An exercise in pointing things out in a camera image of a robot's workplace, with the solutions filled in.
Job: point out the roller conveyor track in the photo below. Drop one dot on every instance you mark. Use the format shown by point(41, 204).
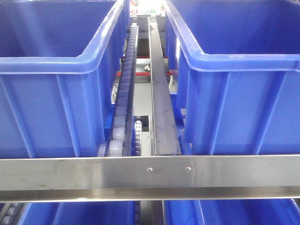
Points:
point(121, 131)

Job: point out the blue bin right on shelf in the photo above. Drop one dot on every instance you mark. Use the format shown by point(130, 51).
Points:
point(238, 64)

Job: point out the blue bin shelf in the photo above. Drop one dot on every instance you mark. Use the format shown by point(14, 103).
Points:
point(232, 212)
point(79, 213)

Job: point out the blue bin lower shelf right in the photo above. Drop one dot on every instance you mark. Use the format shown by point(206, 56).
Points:
point(232, 212)

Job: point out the blue bin lower shelf left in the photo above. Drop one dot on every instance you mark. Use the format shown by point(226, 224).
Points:
point(79, 213)

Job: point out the blue bin left on shelf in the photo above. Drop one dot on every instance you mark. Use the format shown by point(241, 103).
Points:
point(58, 63)

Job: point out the steel divider rail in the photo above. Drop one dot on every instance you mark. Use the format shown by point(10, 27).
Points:
point(164, 128)

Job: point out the blue bin on shelf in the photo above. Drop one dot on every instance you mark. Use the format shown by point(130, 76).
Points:
point(238, 64)
point(58, 63)

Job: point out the steel front rail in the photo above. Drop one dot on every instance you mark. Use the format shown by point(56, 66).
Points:
point(149, 178)

